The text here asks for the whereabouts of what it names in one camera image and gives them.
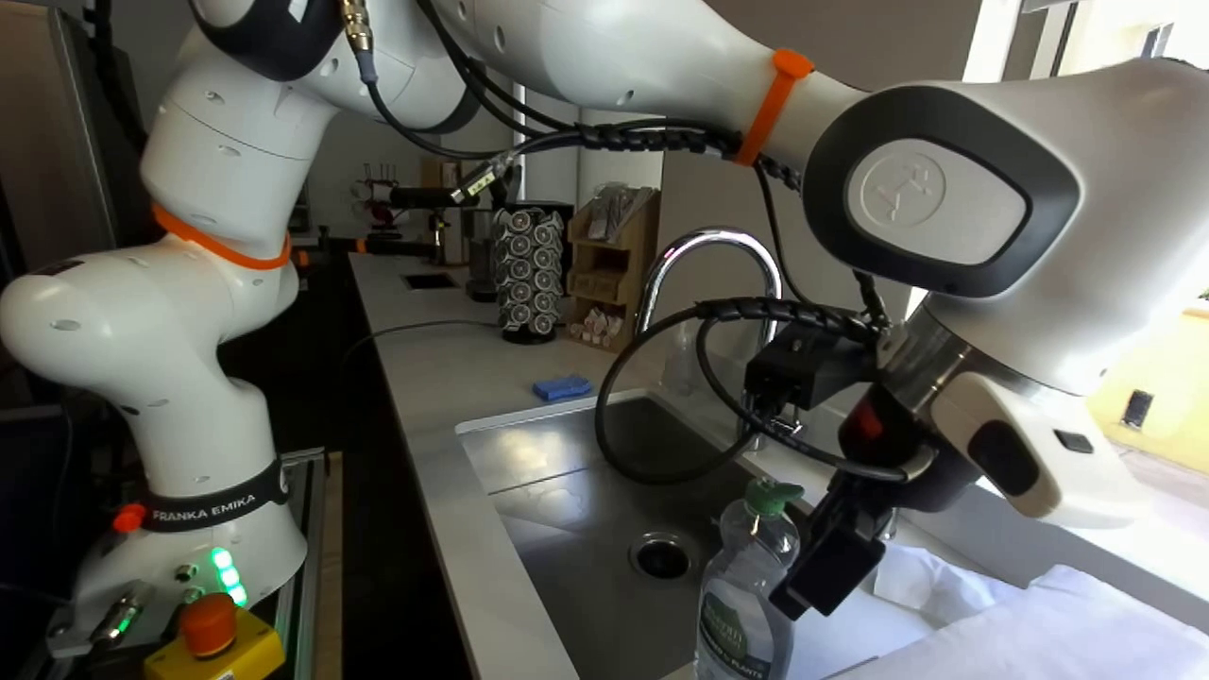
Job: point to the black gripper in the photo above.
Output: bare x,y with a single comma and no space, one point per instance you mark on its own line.
909,453

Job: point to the clear green-capped dish soap bottle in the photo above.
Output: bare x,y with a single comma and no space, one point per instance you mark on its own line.
741,607

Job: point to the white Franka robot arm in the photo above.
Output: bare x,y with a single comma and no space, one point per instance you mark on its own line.
191,314

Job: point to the round sink drain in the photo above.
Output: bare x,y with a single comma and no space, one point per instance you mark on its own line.
663,558

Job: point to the stainless steel sink basin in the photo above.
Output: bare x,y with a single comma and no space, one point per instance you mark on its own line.
567,503

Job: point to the crumpled white cloth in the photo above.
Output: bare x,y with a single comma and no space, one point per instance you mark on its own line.
929,587

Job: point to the blue sponge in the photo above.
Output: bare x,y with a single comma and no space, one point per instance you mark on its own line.
566,390

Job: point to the wooden countertop organiser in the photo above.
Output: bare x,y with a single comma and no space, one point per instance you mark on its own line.
615,271

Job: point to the black patterned utensil holder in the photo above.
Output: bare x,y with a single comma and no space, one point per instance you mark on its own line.
530,271

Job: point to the black flat pad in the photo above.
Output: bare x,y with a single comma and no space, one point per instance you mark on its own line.
434,280

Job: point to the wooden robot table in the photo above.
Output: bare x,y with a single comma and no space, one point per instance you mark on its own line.
327,568

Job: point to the yellow emergency stop box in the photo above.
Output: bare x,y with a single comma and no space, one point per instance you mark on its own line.
215,644

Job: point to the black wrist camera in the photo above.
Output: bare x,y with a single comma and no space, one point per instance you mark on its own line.
805,367

